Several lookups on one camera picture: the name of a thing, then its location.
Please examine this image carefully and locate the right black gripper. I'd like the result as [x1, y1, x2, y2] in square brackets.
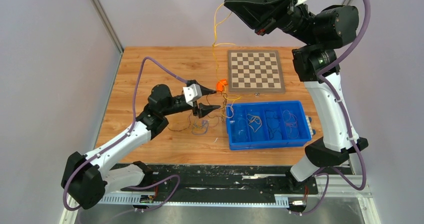
[224, 0, 318, 45]

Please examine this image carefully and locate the red thin cable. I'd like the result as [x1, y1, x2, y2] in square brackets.
[283, 111, 300, 139]

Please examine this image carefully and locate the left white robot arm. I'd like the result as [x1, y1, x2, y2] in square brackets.
[61, 80, 220, 211]

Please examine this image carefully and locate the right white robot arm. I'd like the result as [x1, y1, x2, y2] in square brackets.
[224, 0, 370, 193]

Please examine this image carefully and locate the orange curved plastic piece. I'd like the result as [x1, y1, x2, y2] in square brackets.
[215, 79, 229, 92]

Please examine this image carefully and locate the wooden chessboard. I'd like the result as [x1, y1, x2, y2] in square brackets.
[227, 50, 286, 93]

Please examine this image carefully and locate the blue plastic divided bin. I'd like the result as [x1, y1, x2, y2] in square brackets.
[225, 100, 312, 150]

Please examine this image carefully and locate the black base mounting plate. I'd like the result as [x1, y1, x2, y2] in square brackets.
[119, 164, 320, 204]

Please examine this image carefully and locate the white toy block strip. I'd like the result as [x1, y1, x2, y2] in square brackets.
[306, 116, 316, 137]

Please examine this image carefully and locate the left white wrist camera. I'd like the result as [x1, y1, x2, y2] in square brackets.
[182, 84, 203, 107]

